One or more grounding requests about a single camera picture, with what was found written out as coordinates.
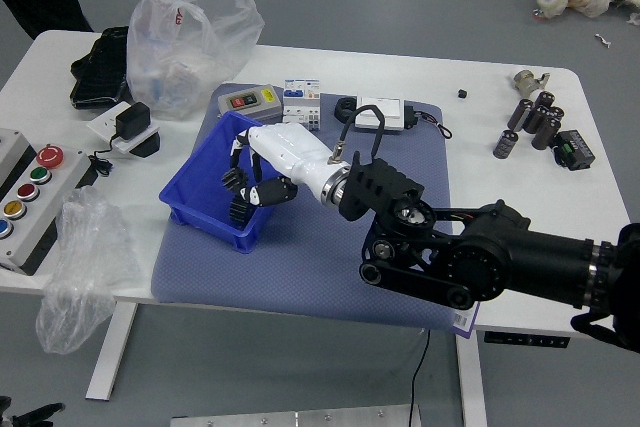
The grey metal connector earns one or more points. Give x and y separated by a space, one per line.
525 81

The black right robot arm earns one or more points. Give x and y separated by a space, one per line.
480 257

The grey control box coloured buttons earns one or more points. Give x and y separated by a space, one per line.
30 207

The blue plastic bin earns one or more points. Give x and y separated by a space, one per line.
200 187

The blue-grey fabric mat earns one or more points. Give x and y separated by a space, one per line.
300 272

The white circuit breaker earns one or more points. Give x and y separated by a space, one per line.
301 102

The large translucent plastic bag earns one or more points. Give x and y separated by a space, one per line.
170 47

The black cylindrical capacitor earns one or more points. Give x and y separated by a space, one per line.
534 119
556 112
545 98
545 133
505 143
519 114

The purple mat label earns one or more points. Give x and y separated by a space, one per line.
465 322

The black base under socket plate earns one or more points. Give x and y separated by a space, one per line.
149 146

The white wall switch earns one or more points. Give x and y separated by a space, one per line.
387 112

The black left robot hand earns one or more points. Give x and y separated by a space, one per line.
30 417

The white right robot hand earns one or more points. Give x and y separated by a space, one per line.
285 152

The black plastic tray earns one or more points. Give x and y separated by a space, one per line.
102 67

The white socket plate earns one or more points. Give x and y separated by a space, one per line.
102 123

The white scrap on floor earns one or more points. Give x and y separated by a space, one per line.
603 40

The crumpled clear plastic bag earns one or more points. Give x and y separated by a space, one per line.
85 257

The black module with green terminal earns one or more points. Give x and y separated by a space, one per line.
577 149

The black table control panel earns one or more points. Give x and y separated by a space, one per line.
525 339

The grey push-button switch box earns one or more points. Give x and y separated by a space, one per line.
247 102

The white table leg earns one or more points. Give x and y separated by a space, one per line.
112 352
472 387

